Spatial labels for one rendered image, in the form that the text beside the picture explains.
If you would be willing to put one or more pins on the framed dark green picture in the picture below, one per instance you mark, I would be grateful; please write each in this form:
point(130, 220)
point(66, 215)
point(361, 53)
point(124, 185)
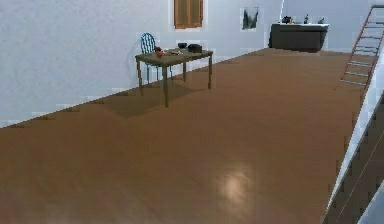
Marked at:
point(250, 18)

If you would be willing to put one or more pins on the brown wooden table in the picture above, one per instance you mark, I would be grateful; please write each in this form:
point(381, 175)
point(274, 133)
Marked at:
point(173, 58)

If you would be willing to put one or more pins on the orange and grey stepladder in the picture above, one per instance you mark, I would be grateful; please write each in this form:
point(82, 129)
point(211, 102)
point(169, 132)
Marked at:
point(362, 50)

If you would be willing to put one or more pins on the dark small dish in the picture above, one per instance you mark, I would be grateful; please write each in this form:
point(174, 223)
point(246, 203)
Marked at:
point(321, 21)

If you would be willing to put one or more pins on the black kettle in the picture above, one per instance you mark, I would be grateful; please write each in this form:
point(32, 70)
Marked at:
point(286, 19)

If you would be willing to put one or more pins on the black box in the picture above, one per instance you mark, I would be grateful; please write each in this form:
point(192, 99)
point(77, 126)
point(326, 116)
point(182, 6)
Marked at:
point(195, 48)

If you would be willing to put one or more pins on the black bowl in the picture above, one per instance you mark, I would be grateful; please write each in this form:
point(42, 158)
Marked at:
point(182, 45)

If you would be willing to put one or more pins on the dark bottle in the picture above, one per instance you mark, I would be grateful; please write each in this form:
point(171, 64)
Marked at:
point(306, 19)

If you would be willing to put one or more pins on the brown shuttered window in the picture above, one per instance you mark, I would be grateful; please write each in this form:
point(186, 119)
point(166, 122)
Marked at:
point(188, 13)

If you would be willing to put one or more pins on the dark grey counter cabinet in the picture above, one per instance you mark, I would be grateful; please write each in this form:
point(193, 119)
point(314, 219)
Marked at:
point(298, 36)

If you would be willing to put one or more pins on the red round pot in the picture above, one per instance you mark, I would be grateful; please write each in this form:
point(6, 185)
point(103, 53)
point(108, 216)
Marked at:
point(159, 52)

